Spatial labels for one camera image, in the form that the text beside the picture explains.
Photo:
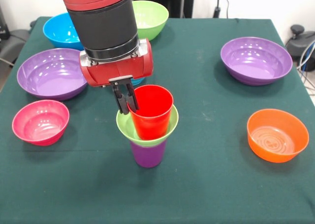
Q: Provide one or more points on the orange bowl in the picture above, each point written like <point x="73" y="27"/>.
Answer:
<point x="275" y="155"/>

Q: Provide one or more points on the pink bowl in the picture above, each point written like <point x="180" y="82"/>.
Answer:
<point x="39" y="128"/>

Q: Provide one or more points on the red cup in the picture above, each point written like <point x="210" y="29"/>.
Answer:
<point x="152" y="120"/>

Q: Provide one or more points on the dark green tablecloth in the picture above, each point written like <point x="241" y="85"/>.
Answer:
<point x="147" y="197"/>

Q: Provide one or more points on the small blue bowl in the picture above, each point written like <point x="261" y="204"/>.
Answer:
<point x="137" y="81"/>

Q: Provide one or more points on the black grey machine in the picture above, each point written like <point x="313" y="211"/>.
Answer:
<point x="302" y="41"/>

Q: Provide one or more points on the wide purple bowl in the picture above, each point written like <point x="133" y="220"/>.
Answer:
<point x="49" y="81"/>
<point x="261" y="64"/>

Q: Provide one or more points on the small green bowl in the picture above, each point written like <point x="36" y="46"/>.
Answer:
<point x="125" y="125"/>

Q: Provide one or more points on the large green bowl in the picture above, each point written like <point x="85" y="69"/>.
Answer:
<point x="152" y="19"/>

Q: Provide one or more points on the purple cup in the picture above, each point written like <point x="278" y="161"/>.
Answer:
<point x="147" y="157"/>

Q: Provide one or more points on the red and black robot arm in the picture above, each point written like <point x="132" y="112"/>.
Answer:
<point x="98" y="19"/>

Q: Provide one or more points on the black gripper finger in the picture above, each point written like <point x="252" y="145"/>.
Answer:
<point x="132" y="98"/>
<point x="121" y="101"/>

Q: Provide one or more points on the black office chair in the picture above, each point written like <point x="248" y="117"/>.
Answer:
<point x="14" y="41"/>

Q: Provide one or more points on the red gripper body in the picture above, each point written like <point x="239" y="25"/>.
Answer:
<point x="118" y="70"/>

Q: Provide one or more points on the large blue bowl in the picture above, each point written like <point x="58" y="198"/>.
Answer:
<point x="59" y="34"/>

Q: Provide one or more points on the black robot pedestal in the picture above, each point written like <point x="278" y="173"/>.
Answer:
<point x="182" y="2"/>

